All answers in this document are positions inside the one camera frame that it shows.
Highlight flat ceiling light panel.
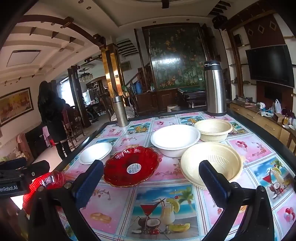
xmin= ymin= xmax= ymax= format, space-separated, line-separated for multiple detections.
xmin=6 ymin=50 xmax=41 ymax=67

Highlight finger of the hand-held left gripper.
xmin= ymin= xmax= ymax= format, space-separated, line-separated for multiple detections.
xmin=26 ymin=160 xmax=51 ymax=181

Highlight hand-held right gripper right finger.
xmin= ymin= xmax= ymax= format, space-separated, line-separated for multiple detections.
xmin=198 ymin=160 xmax=278 ymax=241

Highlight red plate with sticker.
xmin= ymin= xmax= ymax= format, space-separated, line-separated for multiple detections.
xmin=103 ymin=146 xmax=160 ymax=188

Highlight large white bowl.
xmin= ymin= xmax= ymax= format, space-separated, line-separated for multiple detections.
xmin=150 ymin=125 xmax=201 ymax=158

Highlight cream plastic bowl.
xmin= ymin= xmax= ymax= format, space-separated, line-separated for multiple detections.
xmin=180 ymin=142 xmax=246 ymax=191
xmin=194 ymin=119 xmax=233 ymax=142

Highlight framed wall painting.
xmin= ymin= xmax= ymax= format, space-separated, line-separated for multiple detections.
xmin=0 ymin=87 xmax=31 ymax=127

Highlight slim steel bottle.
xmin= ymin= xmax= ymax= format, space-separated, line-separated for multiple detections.
xmin=112 ymin=95 xmax=129 ymax=127

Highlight chandelier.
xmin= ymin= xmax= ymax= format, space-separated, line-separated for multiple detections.
xmin=78 ymin=68 xmax=93 ymax=82

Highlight wooden cabinet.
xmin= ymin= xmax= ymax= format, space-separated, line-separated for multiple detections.
xmin=229 ymin=101 xmax=296 ymax=154

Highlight red ribbed plate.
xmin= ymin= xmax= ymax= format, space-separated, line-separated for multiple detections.
xmin=22 ymin=171 xmax=66 ymax=215

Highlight striped sofa cushion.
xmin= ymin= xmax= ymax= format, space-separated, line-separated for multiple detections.
xmin=111 ymin=105 xmax=139 ymax=122

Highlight green-topped table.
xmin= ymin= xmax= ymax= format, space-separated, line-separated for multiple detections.
xmin=178 ymin=86 xmax=206 ymax=108

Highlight black television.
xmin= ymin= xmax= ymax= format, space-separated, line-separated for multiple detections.
xmin=245 ymin=45 xmax=296 ymax=88

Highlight large steel thermos jug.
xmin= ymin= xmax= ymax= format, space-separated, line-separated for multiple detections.
xmin=203 ymin=61 xmax=227 ymax=117

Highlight painted glass screen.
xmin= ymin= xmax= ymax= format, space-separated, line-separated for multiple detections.
xmin=142 ymin=23 xmax=208 ymax=90

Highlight small white plate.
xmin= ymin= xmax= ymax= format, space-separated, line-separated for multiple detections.
xmin=79 ymin=142 xmax=113 ymax=165

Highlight wooden dining chair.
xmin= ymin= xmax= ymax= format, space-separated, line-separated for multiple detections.
xmin=63 ymin=109 xmax=85 ymax=149

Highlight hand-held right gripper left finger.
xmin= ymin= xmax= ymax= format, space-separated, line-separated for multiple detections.
xmin=27 ymin=159 xmax=104 ymax=241

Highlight printed tablecloth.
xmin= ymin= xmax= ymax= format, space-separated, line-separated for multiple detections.
xmin=58 ymin=111 xmax=296 ymax=241

